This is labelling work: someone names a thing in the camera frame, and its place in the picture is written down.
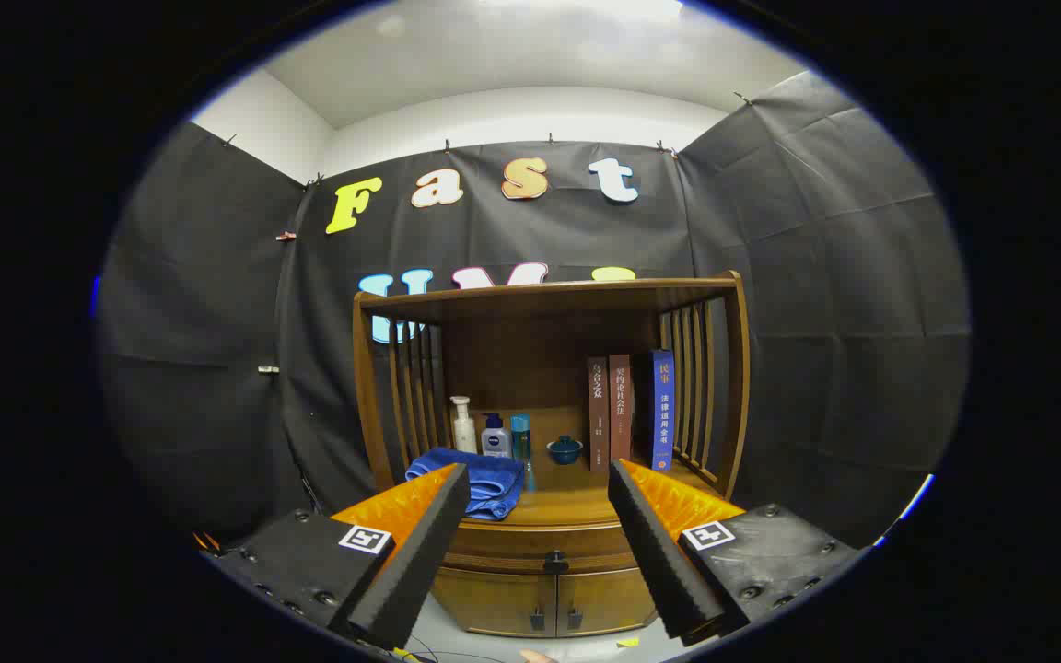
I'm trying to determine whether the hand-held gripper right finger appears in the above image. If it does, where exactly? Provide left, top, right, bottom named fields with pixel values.
left=607, top=459, right=863, bottom=647

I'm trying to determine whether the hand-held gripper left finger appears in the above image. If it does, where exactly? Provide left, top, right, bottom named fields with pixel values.
left=202, top=463, right=471, bottom=651

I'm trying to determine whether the wooden drawer with black knob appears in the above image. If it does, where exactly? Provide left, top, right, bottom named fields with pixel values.
left=443, top=520, right=644, bottom=576

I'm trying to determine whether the wooden cabinet door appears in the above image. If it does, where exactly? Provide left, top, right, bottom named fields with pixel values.
left=434, top=569, right=557, bottom=638
left=556, top=566, right=659, bottom=636

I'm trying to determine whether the wooden countertop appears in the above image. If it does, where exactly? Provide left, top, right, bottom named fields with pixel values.
left=457, top=458, right=720, bottom=529

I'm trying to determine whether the wooden cabinet with slatted sides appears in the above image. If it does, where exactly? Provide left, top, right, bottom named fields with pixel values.
left=352, top=270, right=752, bottom=638

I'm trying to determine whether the blue folded towel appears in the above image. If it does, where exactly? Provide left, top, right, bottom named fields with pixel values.
left=404, top=447, right=526, bottom=522

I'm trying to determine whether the white pump bottle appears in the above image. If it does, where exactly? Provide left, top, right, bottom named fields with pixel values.
left=450, top=396, right=478, bottom=455

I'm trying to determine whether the white bottle with blue cap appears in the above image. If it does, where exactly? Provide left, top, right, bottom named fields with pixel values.
left=481, top=413, right=512, bottom=459

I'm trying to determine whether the blue book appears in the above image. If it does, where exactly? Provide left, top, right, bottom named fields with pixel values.
left=648, top=349, right=676, bottom=472

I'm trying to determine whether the dark brown book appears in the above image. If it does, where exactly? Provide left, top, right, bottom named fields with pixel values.
left=587, top=356, right=611, bottom=473

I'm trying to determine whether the reddish brown book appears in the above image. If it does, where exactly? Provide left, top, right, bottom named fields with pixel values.
left=609, top=354, right=634, bottom=466

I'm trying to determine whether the clear teal bottle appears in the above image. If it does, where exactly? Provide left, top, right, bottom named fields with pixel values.
left=510, top=413, right=538, bottom=494

